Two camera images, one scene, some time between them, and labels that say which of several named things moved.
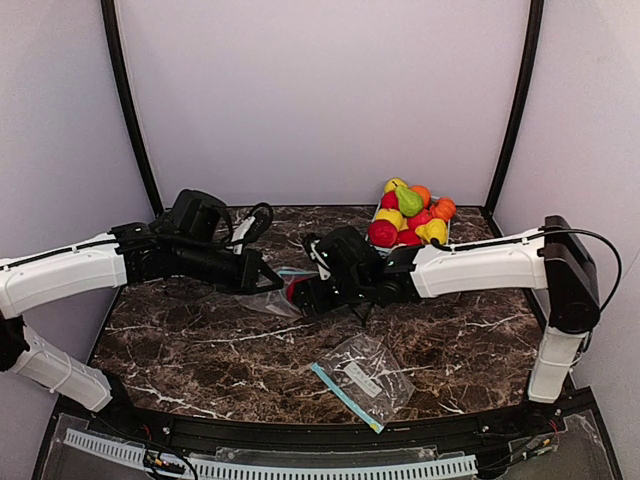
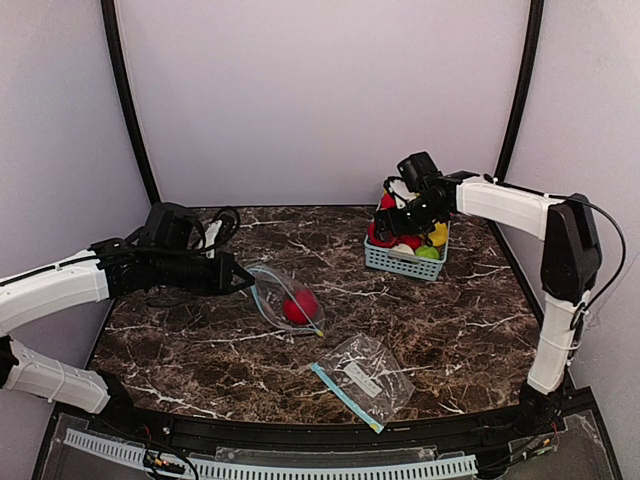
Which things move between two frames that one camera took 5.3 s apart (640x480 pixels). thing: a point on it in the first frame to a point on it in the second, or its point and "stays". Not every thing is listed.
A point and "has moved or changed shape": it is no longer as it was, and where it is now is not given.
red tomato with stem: [290, 291] to [301, 308]
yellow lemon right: [434, 229] stays
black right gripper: [310, 298] to [391, 220]
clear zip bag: [370, 375] stays
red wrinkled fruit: [382, 233] stays
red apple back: [390, 201] stays
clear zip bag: [277, 300] has moved or changed shape
